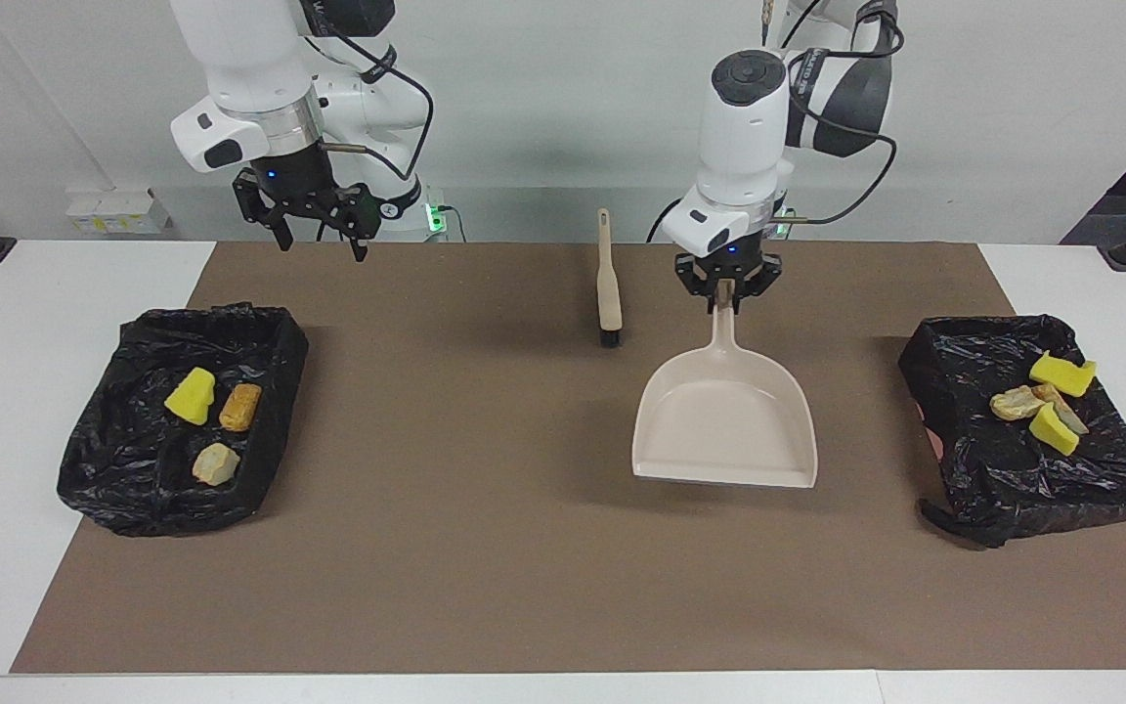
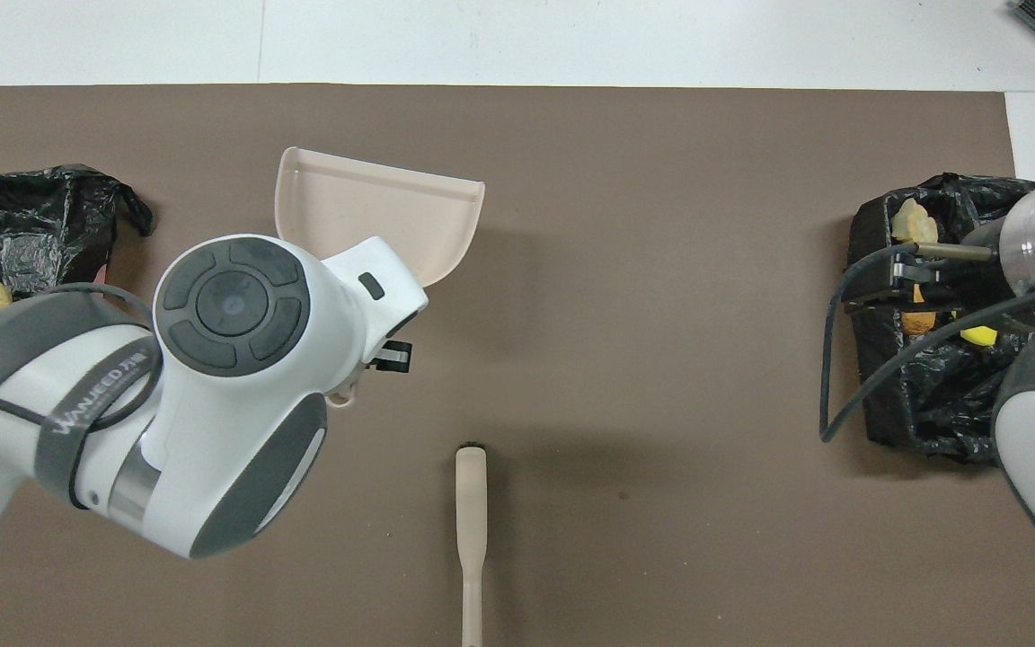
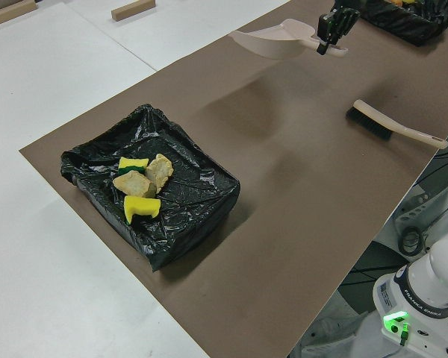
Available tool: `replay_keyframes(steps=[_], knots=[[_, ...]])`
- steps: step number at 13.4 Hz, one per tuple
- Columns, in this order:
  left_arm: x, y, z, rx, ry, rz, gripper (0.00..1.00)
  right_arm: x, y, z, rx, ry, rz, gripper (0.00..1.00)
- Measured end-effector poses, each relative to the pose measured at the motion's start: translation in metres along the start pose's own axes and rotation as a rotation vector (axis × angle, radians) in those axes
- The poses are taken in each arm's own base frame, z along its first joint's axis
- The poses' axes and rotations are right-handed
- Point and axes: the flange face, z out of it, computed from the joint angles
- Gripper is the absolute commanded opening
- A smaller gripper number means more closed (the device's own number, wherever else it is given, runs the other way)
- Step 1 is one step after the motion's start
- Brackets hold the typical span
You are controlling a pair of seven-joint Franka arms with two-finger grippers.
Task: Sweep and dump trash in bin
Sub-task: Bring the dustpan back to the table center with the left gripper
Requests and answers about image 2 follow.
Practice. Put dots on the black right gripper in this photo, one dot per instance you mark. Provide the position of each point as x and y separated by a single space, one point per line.
877 286

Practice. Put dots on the beige plastic dustpan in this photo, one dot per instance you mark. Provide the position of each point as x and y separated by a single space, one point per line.
374 207

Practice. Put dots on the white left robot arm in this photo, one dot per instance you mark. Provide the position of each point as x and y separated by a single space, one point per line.
230 305

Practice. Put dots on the black plastic trash bag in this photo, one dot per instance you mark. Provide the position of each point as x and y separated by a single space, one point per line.
931 404
41 225

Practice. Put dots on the pink plastic bin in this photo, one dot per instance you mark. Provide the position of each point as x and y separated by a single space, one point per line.
103 272

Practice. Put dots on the pale beige bread chunk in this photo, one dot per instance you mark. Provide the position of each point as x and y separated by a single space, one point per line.
913 220

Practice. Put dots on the yellow sponge chunk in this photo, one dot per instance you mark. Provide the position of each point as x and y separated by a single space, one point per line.
980 337

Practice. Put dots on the brown oval bread roll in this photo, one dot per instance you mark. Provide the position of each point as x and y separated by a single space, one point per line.
917 322

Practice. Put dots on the brown paper table mat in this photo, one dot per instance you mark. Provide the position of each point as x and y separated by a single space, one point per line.
661 180

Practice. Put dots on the beige brush with black bristles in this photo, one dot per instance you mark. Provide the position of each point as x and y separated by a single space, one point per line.
471 503

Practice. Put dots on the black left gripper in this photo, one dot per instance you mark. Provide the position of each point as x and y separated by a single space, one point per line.
399 328

